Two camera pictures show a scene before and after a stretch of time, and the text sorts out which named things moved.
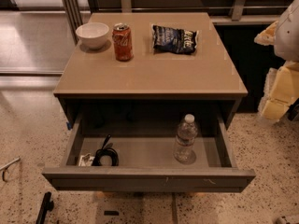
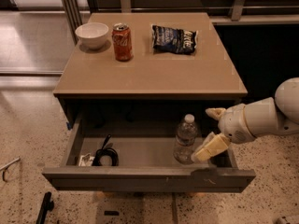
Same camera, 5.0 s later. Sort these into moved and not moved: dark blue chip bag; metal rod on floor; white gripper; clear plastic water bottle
Moved: white gripper
Not moved: clear plastic water bottle; metal rod on floor; dark blue chip bag
